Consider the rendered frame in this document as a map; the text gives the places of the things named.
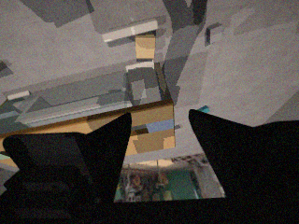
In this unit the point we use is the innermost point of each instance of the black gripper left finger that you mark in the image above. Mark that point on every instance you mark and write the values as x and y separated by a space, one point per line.
99 155

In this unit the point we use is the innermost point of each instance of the small brown block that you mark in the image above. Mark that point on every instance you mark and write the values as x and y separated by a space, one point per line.
145 45

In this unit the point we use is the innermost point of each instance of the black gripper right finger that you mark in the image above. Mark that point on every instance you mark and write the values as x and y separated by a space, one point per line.
239 154

